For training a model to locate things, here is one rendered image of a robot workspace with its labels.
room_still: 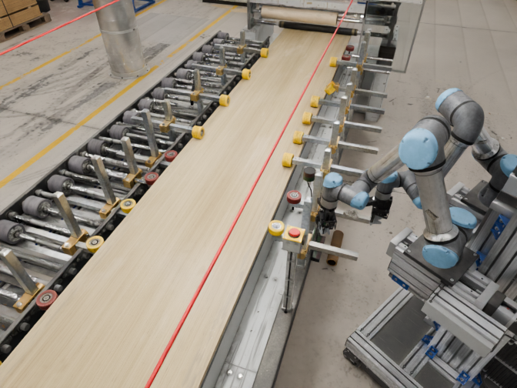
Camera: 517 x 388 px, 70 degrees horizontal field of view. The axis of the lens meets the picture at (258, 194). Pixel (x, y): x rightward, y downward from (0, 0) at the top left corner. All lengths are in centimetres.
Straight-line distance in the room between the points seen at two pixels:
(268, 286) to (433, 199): 98
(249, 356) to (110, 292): 67
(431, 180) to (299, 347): 153
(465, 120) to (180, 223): 134
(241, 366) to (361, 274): 139
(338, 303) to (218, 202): 118
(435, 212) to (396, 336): 119
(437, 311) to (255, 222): 89
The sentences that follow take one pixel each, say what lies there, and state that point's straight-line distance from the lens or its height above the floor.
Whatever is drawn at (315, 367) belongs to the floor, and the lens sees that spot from 248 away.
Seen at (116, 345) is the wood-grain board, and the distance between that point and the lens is 161.
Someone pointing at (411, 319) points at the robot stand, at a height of 21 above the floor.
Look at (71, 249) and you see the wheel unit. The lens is 205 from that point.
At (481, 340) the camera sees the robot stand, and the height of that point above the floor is 95.
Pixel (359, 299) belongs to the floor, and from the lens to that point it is 276.
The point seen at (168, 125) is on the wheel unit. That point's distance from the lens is 256.
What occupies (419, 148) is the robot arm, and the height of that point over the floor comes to 160.
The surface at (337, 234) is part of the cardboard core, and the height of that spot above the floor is 8.
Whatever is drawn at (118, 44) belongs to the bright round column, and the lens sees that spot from 554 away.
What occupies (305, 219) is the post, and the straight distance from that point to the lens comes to 169.
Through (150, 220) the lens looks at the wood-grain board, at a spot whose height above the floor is 90.
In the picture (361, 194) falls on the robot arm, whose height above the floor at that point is 127.
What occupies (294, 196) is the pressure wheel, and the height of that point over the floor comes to 90.
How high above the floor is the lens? 227
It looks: 42 degrees down
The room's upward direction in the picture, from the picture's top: straight up
